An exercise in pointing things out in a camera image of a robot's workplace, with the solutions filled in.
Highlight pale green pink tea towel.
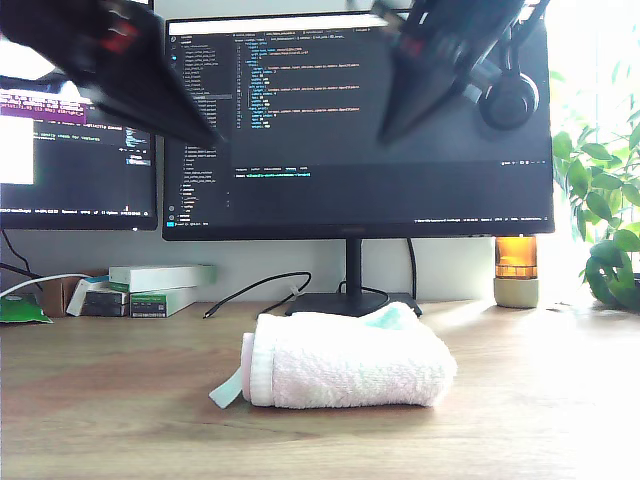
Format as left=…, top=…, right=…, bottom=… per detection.
left=208, top=301, right=459, bottom=411

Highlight black headphones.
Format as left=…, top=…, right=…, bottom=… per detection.
left=477, top=29, right=541, bottom=131

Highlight smaller black computer monitor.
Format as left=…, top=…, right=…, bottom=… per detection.
left=0, top=34, right=159, bottom=231

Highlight large black computer monitor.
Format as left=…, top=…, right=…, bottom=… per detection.
left=162, top=4, right=556, bottom=321

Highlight long white cardboard box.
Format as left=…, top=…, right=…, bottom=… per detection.
left=107, top=263, right=217, bottom=292

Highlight white box green label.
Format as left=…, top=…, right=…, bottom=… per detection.
left=128, top=287, right=199, bottom=318

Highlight small dark box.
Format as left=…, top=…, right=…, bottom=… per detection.
left=82, top=290, right=126, bottom=316

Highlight small white box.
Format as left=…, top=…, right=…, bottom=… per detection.
left=65, top=276, right=111, bottom=316

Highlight brown cardboard box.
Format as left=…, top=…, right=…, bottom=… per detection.
left=39, top=274, right=84, bottom=317

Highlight amber glass bottle pale base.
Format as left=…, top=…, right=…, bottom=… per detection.
left=493, top=234, right=542, bottom=309

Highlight green packet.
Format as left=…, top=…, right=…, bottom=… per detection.
left=0, top=292, right=54, bottom=324

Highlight potted green leafy plant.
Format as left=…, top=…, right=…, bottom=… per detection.
left=549, top=59, right=640, bottom=309

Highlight white cable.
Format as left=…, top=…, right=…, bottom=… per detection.
left=0, top=272, right=96, bottom=297

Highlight black monitor power cable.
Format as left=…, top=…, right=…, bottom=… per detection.
left=406, top=237, right=420, bottom=301

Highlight black hanging cable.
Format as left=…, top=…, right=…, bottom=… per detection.
left=0, top=229, right=39, bottom=279

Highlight black usb cable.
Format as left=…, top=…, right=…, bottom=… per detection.
left=201, top=269, right=314, bottom=322

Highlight thin black coiled cable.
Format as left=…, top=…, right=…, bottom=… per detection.
left=337, top=278, right=389, bottom=306

